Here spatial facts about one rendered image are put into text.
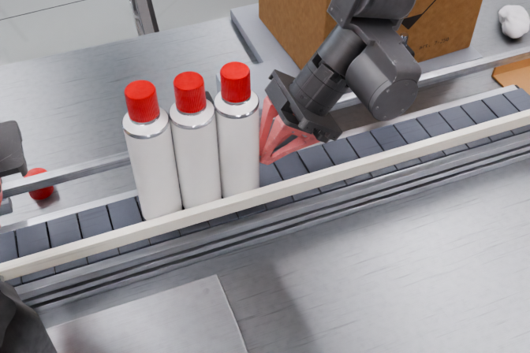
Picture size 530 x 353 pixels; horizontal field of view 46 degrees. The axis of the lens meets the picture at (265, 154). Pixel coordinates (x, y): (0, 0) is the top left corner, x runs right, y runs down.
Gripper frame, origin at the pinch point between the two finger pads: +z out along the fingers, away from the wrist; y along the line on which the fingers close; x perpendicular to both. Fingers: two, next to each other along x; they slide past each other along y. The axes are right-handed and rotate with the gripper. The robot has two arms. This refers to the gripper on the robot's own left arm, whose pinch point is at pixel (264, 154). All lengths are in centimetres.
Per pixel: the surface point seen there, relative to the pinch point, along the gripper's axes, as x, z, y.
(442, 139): 20.6, -12.9, 3.9
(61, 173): -20.7, 13.1, -3.6
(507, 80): 44, -21, -11
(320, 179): 6.5, -1.4, 4.1
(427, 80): 19.0, -17.1, -3.4
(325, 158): 11.2, -1.2, -1.6
